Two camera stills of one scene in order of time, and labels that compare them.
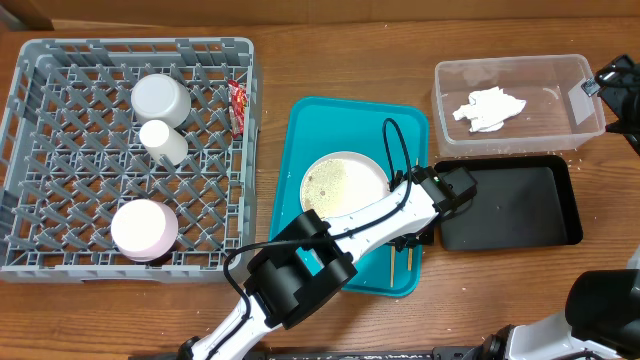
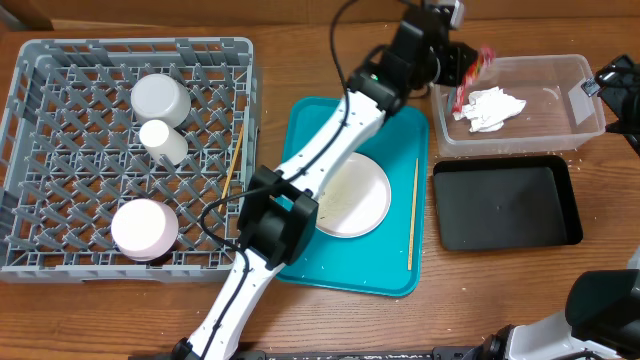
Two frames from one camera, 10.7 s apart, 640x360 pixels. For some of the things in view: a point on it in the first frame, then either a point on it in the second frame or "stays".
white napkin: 488,109 stays
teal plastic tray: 397,136 stays
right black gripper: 614,91 stays
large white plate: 338,182 stays
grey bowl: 159,97 stays
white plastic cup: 162,140 stays
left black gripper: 425,235 to 453,63
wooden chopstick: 392,267 to 232,165
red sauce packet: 237,98 to 483,57
